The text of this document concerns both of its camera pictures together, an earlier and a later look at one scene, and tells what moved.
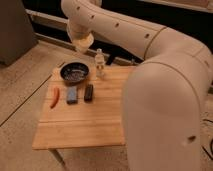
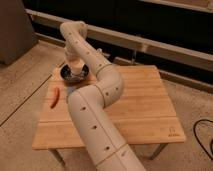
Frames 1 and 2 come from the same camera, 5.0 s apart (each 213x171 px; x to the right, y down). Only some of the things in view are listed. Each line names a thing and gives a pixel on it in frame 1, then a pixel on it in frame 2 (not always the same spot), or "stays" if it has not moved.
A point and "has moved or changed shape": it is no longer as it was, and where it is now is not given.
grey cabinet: (17, 34) stays
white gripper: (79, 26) → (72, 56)
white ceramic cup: (83, 44) has moved or changed shape
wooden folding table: (81, 115) stays
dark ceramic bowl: (74, 72) stays
